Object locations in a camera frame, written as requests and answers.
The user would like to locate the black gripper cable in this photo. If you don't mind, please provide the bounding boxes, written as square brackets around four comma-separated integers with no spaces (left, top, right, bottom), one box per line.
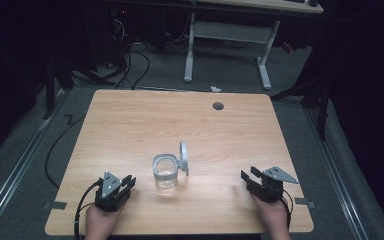
[279,189,295,232]
[73,179,103,240]

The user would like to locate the clear glass jar with hinged lid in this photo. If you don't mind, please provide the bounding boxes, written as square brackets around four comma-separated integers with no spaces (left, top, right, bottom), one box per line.
[152,140,190,192]

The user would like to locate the black floor cable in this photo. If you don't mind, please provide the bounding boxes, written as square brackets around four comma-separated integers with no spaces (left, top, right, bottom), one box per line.
[44,113,88,190]

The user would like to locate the person's right hand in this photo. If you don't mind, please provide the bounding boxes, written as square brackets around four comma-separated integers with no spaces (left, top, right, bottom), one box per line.
[249,192,292,240]

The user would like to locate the black metal stand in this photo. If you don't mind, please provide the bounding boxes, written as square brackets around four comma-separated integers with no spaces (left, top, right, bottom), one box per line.
[42,54,116,120]
[270,74,333,142]

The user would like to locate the desk with white metal legs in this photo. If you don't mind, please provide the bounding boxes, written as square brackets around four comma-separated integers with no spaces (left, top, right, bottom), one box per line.
[182,0,324,92]

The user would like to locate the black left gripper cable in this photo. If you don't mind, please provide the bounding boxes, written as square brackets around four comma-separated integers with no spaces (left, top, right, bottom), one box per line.
[73,179,103,240]

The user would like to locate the metal floor rail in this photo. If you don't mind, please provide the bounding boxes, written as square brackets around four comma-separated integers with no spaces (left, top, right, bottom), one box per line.
[0,89,66,236]
[304,105,370,240]

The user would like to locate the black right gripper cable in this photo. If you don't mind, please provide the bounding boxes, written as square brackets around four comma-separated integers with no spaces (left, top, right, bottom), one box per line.
[279,189,295,232]

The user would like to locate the bundle of black cables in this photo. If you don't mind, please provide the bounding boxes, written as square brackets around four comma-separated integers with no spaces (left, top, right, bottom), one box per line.
[111,18,152,91]

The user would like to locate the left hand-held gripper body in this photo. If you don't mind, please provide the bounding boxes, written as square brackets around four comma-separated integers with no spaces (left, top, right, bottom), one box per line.
[94,170,131,213]

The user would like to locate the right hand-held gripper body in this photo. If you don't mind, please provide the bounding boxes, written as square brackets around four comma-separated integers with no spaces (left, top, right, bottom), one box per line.
[247,165,300,204]

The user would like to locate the grey tape strip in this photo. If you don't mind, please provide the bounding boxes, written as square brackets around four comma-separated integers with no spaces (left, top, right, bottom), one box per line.
[43,200,68,211]
[294,197,316,210]

